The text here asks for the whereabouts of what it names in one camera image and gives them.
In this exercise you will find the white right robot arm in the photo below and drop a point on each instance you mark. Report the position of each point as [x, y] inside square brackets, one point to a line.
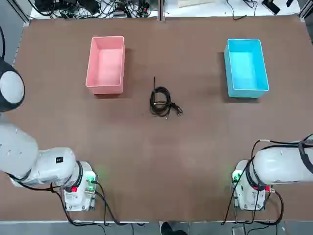
[276, 164]

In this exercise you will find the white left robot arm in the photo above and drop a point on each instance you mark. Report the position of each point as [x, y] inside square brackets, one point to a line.
[53, 166]

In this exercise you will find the pink plastic box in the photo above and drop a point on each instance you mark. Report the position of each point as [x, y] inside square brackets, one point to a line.
[105, 66]

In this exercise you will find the small grey box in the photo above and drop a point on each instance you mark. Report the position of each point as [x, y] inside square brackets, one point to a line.
[237, 230]

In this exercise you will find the blue plastic box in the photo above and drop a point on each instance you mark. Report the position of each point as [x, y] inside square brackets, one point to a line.
[247, 68]

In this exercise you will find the aluminium post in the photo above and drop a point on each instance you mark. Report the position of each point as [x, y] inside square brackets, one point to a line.
[161, 11]

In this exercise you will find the person's black shoe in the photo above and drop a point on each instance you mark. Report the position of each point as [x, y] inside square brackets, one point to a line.
[168, 228]

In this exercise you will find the black electronics box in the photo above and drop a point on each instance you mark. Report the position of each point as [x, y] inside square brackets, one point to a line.
[45, 5]

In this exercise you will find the aluminium frame rail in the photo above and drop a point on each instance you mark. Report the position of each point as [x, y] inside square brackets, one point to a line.
[24, 12]
[306, 11]

